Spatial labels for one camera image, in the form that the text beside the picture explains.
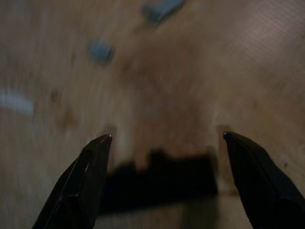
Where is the white trash piece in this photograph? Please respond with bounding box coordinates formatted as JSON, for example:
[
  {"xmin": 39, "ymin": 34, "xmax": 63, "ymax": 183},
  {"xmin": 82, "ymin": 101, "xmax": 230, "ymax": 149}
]
[{"xmin": 0, "ymin": 91, "xmax": 34, "ymax": 115}]

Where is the long blue-grey trash piece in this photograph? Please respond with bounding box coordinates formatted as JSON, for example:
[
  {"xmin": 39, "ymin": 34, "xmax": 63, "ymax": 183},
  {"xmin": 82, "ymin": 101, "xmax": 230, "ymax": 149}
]
[{"xmin": 142, "ymin": 0, "xmax": 187, "ymax": 24}]

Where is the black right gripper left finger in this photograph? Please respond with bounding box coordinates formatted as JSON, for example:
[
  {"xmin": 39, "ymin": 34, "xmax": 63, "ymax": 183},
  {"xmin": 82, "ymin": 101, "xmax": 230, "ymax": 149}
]
[{"xmin": 32, "ymin": 134, "xmax": 113, "ymax": 229}]

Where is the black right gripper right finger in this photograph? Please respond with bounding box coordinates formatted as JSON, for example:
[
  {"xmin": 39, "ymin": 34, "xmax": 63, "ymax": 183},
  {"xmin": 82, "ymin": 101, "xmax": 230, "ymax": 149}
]
[{"xmin": 223, "ymin": 131, "xmax": 305, "ymax": 229}]

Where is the small blue-grey trash piece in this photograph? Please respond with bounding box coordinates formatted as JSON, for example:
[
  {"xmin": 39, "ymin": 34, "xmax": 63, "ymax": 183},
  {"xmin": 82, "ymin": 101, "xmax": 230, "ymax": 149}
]
[{"xmin": 87, "ymin": 39, "xmax": 115, "ymax": 64}]

